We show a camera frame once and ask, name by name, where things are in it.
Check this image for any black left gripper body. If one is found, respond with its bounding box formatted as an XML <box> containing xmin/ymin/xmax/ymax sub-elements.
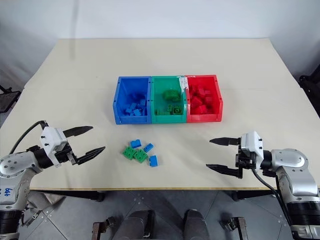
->
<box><xmin>53</xmin><ymin>136</ymin><xmax>78</xmax><ymax>166</ymax></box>

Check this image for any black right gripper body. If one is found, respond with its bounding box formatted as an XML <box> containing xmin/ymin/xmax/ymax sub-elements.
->
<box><xmin>234</xmin><ymin>143</ymin><xmax>261</xmax><ymax>172</ymax></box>

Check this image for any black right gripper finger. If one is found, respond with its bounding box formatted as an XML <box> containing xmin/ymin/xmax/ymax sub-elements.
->
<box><xmin>209</xmin><ymin>136</ymin><xmax>242</xmax><ymax>147</ymax></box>
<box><xmin>205</xmin><ymin>163</ymin><xmax>244</xmax><ymax>180</ymax></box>

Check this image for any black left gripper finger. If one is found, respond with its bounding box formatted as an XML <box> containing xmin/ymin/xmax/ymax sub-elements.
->
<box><xmin>75</xmin><ymin>146</ymin><xmax>106</xmax><ymax>166</ymax></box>
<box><xmin>62</xmin><ymin>125</ymin><xmax>95</xmax><ymax>139</ymax></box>

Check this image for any blue plastic bin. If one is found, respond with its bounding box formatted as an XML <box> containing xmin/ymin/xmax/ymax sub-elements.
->
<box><xmin>111</xmin><ymin>75</ymin><xmax>153</xmax><ymax>125</ymax></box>

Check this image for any red plastic bin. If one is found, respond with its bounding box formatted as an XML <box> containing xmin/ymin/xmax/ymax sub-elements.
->
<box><xmin>184</xmin><ymin>74</ymin><xmax>224</xmax><ymax>124</ymax></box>

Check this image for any dark rounded shape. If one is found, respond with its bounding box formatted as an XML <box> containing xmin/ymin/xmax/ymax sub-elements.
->
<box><xmin>183</xmin><ymin>208</ymin><xmax>210</xmax><ymax>240</ymax></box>
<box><xmin>117</xmin><ymin>209</ymin><xmax>156</xmax><ymax>240</ymax></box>

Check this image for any white tape strip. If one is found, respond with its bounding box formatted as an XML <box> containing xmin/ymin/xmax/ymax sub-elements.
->
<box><xmin>177</xmin><ymin>75</ymin><xmax>189</xmax><ymax>95</ymax></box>

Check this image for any black metal stand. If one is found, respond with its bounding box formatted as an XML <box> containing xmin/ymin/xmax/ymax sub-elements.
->
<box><xmin>0</xmin><ymin>84</ymin><xmax>22</xmax><ymax>114</ymax></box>

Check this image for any green plastic bin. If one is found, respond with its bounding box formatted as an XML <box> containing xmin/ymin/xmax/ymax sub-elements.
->
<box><xmin>149</xmin><ymin>75</ymin><xmax>189</xmax><ymax>124</ymax></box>

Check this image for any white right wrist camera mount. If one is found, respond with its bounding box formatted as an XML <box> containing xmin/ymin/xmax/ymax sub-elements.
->
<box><xmin>239</xmin><ymin>130</ymin><xmax>264</xmax><ymax>161</ymax></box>

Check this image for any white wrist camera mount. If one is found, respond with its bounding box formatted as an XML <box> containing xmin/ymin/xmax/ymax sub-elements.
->
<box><xmin>239</xmin><ymin>130</ymin><xmax>264</xmax><ymax>161</ymax></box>
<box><xmin>39</xmin><ymin>126</ymin><xmax>69</xmax><ymax>169</ymax></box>

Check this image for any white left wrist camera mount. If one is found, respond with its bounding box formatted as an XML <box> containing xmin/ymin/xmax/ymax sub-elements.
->
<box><xmin>39</xmin><ymin>126</ymin><xmax>69</xmax><ymax>169</ymax></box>

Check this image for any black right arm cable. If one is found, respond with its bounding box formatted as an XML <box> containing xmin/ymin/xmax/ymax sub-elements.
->
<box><xmin>250</xmin><ymin>168</ymin><xmax>294</xmax><ymax>227</ymax></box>

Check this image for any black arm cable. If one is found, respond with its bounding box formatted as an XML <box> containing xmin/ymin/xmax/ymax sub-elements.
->
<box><xmin>250</xmin><ymin>168</ymin><xmax>294</xmax><ymax>227</ymax></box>
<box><xmin>8</xmin><ymin>120</ymin><xmax>49</xmax><ymax>155</ymax></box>

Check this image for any black table frame bar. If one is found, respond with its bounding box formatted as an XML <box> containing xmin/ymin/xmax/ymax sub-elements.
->
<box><xmin>31</xmin><ymin>189</ymin><xmax>106</xmax><ymax>203</ymax></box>
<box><xmin>231</xmin><ymin>190</ymin><xmax>275</xmax><ymax>202</ymax></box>

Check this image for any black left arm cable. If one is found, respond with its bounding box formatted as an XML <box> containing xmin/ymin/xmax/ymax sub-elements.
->
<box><xmin>8</xmin><ymin>120</ymin><xmax>49</xmax><ymax>155</ymax></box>

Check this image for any grey strap with buckle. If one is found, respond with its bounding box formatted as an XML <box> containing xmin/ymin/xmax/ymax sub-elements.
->
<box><xmin>24</xmin><ymin>191</ymin><xmax>65</xmax><ymax>227</ymax></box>

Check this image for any brown metal bracket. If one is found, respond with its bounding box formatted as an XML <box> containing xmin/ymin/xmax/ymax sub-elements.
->
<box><xmin>91</xmin><ymin>216</ymin><xmax>116</xmax><ymax>240</ymax></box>
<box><xmin>219</xmin><ymin>216</ymin><xmax>249</xmax><ymax>240</ymax></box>

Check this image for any black equipment frame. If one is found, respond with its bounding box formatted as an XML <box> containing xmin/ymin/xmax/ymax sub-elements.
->
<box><xmin>298</xmin><ymin>48</ymin><xmax>320</xmax><ymax>115</ymax></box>

